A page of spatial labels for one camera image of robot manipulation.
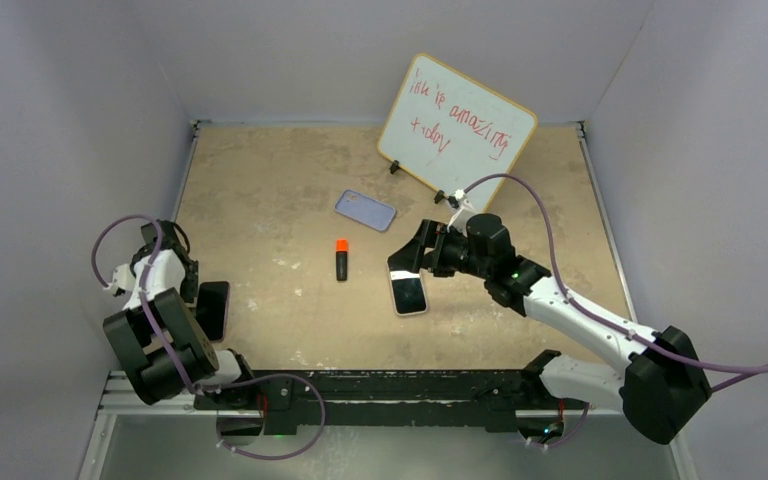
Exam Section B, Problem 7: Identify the black orange marker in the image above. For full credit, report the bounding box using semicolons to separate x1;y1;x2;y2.
335;238;349;282

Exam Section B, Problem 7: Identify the whiteboard with red writing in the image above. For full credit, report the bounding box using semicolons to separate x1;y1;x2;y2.
377;53;538;197

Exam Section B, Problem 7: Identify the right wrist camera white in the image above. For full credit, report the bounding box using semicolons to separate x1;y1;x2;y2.
447;189;478;234

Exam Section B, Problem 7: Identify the purple phone case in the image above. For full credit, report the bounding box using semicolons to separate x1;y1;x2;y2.
334;189;396;232

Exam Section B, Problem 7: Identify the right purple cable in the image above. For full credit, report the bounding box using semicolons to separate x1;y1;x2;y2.
460;173;768;452

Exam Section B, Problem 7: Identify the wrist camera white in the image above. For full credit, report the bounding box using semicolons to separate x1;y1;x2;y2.
104;263;136;297
447;189;478;234

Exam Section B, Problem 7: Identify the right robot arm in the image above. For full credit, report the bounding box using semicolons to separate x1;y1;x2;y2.
387;214;712;445

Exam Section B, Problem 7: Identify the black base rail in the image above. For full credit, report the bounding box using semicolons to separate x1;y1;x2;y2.
194;368;584;435

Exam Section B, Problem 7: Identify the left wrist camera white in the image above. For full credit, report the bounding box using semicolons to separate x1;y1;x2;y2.
104;263;136;297

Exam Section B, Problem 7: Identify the white phone case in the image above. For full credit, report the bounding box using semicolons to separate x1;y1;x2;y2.
385;261;430;318

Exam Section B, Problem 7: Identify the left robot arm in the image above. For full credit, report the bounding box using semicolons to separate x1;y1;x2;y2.
101;216;258;409

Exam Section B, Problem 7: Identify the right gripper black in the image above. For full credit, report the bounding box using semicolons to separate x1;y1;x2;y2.
389;220;492;279

